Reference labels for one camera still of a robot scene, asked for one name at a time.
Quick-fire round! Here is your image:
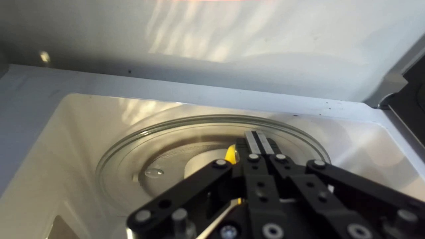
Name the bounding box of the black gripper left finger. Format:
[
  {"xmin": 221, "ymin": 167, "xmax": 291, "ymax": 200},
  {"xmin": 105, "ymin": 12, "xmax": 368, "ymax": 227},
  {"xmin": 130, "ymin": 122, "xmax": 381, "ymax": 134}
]
[{"xmin": 125, "ymin": 130, "xmax": 271, "ymax": 239}]

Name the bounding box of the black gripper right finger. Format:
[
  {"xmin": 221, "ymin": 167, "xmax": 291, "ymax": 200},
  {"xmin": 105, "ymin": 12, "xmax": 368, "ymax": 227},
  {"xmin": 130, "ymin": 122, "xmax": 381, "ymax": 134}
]
[{"xmin": 259, "ymin": 130, "xmax": 425, "ymax": 239}]

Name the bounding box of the white mug yellow inside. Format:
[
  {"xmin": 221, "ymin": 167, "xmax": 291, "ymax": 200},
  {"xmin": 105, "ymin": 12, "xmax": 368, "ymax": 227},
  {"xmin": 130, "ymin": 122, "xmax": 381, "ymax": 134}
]
[{"xmin": 197, "ymin": 143, "xmax": 245, "ymax": 238}]

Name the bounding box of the glass microwave turntable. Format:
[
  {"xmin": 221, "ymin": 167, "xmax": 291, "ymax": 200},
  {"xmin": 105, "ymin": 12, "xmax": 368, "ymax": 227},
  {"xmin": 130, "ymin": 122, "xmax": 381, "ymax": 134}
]
[{"xmin": 95, "ymin": 113, "xmax": 332, "ymax": 211}]

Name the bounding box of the silver microwave oven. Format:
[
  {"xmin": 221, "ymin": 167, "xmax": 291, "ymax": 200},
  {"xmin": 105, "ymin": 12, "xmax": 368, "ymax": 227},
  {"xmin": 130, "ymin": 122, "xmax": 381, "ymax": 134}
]
[{"xmin": 0, "ymin": 0, "xmax": 425, "ymax": 239}]

